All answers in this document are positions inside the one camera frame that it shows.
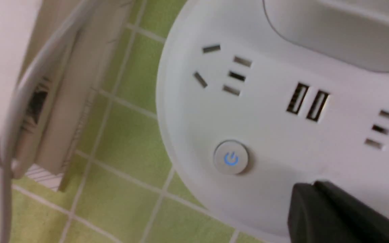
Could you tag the white desk lamp with socket base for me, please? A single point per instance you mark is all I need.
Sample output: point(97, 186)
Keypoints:
point(254, 96)

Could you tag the green checkered tablecloth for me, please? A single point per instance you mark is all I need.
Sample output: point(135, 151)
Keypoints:
point(121, 186)

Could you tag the bottom white book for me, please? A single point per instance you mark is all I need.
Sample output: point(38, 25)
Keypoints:
point(57, 92)

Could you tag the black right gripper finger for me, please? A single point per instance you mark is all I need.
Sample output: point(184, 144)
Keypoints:
point(322, 212)

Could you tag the top self-driving textbook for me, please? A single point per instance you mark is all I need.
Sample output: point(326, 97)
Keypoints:
point(24, 27)

